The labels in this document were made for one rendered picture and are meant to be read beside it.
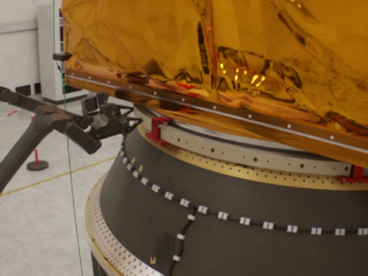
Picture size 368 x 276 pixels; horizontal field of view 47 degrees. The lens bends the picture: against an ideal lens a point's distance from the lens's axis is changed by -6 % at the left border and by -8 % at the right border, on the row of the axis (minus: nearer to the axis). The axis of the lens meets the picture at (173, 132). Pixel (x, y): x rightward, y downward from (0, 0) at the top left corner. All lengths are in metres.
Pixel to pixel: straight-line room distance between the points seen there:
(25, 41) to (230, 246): 8.33
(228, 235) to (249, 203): 0.13
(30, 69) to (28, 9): 1.26
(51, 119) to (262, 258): 0.81
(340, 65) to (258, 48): 0.29
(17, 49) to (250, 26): 8.23
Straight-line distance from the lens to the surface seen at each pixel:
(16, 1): 9.39
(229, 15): 1.48
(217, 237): 1.56
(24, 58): 9.53
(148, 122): 1.82
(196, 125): 1.62
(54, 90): 9.06
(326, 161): 1.45
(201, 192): 1.60
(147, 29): 1.74
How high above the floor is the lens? 2.22
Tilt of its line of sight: 18 degrees down
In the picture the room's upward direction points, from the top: straight up
